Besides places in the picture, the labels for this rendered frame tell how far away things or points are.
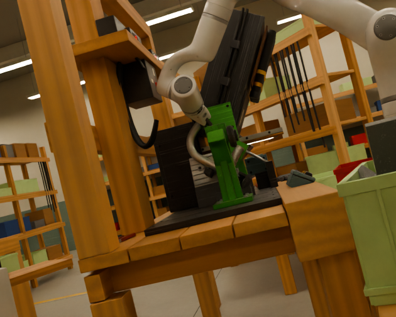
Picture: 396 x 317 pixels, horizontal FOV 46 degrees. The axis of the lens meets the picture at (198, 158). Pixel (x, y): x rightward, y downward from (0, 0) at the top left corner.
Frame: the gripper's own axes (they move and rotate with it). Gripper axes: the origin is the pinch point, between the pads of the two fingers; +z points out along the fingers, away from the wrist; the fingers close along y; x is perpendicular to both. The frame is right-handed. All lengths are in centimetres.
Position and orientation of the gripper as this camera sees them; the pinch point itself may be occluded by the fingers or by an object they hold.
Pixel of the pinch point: (199, 121)
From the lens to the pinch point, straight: 181.7
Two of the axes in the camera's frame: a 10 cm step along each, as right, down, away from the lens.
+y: -8.1, -5.0, 3.1
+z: 1.7, 3.0, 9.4
